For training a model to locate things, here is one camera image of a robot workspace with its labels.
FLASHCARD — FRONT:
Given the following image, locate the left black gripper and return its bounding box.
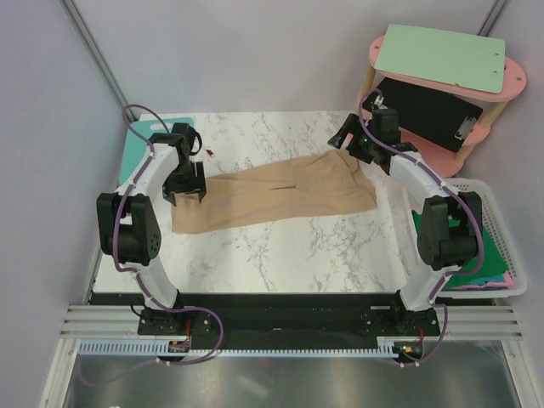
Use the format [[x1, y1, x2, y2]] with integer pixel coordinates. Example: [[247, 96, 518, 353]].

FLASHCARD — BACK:
[[162, 161, 207, 205]]

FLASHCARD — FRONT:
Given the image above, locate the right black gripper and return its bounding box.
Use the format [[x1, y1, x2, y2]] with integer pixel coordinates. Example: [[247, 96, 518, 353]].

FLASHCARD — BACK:
[[327, 114, 379, 165]]

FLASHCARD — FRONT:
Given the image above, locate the beige t shirt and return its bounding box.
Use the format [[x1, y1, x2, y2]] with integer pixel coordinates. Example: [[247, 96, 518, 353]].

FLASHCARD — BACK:
[[172, 150, 377, 234]]

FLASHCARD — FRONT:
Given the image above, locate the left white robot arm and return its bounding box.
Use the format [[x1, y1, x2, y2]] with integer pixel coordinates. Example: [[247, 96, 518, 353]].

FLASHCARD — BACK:
[[96, 122, 207, 334]]

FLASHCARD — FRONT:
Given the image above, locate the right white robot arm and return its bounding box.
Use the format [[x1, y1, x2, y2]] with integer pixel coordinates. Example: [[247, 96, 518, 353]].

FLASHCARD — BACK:
[[328, 109, 485, 335]]

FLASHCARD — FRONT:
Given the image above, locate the teal cutting board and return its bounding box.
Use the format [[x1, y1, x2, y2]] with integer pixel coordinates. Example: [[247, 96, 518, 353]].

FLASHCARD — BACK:
[[118, 116, 194, 184]]

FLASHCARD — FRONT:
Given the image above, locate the black clipboard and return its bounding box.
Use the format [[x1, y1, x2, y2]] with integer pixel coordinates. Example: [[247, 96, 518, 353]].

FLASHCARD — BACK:
[[364, 78, 483, 152]]

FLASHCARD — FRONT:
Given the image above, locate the pink two-tier shelf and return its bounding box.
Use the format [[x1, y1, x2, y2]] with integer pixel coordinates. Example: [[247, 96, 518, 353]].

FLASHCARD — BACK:
[[362, 37, 527, 177]]

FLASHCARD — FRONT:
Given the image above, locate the mint green board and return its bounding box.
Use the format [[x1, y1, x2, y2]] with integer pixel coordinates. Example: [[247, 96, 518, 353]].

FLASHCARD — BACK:
[[375, 24, 506, 94]]

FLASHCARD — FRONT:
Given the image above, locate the white plastic basket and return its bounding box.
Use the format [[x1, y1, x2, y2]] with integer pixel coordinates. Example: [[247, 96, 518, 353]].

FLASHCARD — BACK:
[[439, 178, 528, 299]]

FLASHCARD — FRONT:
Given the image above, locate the green t shirt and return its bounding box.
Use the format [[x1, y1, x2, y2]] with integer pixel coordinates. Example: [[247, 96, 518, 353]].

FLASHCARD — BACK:
[[411, 210, 509, 289]]

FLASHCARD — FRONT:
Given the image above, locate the blue t shirt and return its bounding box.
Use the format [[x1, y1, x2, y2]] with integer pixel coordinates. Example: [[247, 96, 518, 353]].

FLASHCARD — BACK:
[[456, 275, 513, 290]]

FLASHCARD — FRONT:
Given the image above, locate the pink t shirt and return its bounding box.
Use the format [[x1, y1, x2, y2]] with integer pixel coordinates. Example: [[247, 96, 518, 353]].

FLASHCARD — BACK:
[[458, 272, 514, 290]]

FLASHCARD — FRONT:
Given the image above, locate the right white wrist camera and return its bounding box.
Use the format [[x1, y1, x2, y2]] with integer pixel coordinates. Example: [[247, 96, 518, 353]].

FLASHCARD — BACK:
[[371, 95, 387, 110]]

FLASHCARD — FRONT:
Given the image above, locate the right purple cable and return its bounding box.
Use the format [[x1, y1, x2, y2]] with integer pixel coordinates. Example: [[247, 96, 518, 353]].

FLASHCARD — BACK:
[[358, 88, 485, 369]]

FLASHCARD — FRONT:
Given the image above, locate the purple cable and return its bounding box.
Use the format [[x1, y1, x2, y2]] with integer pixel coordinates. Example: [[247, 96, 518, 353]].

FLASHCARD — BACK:
[[358, 88, 485, 369], [78, 103, 229, 388]]

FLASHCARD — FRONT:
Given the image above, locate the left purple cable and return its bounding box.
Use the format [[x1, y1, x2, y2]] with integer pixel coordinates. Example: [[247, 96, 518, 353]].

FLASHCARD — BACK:
[[78, 103, 229, 388]]

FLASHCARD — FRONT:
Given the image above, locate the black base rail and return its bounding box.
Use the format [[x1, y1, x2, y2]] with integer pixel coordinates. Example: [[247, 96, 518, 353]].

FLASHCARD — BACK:
[[138, 293, 440, 349]]

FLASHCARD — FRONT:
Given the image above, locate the white cable duct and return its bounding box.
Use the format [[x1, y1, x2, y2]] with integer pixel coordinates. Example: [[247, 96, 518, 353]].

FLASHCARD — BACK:
[[77, 339, 422, 358]]

